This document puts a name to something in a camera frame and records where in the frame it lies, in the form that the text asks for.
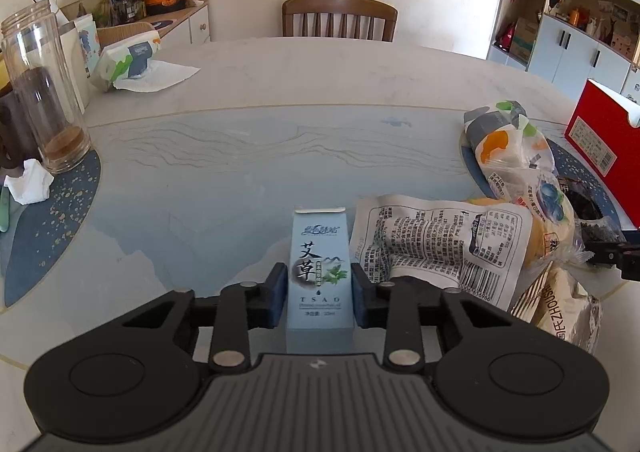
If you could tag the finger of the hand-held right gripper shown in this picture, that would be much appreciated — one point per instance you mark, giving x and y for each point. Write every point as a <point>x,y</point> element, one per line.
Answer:
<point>627,259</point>

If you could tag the white marble desktop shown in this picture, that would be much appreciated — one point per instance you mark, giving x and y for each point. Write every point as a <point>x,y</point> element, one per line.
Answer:
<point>300,72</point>

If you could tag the small light blue box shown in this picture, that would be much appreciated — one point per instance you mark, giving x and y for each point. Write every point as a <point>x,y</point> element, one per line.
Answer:
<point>319,277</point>

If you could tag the blue landscape table mat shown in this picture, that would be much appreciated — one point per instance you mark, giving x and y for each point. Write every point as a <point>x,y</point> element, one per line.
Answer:
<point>225,172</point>

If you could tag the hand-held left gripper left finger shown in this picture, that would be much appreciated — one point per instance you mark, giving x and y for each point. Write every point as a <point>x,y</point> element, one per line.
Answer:
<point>278,294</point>

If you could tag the crumpled white tissue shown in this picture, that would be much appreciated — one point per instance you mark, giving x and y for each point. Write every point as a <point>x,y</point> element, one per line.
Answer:
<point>27,182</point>

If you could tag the red cardboard box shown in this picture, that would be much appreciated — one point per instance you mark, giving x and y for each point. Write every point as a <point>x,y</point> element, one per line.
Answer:
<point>600,142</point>

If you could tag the white wall cabinet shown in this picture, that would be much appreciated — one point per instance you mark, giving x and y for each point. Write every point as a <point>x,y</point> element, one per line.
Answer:
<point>570,47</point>

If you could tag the grey dark snack packet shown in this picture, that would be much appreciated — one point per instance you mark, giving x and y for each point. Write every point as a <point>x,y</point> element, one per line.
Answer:
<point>602,229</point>

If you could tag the brown wooden chair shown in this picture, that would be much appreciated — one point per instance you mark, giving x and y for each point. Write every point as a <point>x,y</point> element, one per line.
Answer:
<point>340,7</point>

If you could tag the soft tissue pack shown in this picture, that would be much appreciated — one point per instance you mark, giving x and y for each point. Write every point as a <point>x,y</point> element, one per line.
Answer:
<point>125,62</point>

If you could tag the brown silver snack packet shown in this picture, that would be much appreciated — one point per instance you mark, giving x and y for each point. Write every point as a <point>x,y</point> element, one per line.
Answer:
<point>565,302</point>

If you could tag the dark round coaster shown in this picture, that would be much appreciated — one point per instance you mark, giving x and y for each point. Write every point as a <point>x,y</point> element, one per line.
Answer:
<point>161,24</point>

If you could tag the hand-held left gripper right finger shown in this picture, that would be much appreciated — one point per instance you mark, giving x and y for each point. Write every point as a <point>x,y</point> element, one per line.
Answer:
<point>361,294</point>

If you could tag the blueberry bread packet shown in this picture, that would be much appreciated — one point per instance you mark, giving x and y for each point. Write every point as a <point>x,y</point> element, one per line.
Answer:
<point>550,202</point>

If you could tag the white side cabinet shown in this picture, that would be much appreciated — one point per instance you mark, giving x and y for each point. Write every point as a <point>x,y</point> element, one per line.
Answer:
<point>197,27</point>

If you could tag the tall clear glass jar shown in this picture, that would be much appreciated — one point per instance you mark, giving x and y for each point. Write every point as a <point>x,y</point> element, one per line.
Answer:
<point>45,97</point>

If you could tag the white black-printed snack packet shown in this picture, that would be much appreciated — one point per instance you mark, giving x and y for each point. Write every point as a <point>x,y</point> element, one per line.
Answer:
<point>425,232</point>

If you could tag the orange bottle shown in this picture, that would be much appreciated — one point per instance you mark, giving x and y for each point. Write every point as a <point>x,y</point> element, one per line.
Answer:
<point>577,17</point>

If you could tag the white green tissue packet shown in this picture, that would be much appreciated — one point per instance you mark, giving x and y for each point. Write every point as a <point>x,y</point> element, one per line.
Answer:
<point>500,142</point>

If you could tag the black snack packet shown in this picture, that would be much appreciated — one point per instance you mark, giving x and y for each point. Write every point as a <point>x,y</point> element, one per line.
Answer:
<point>582,199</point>

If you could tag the red bag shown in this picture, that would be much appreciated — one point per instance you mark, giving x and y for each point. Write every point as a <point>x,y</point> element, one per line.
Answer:
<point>505,37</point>

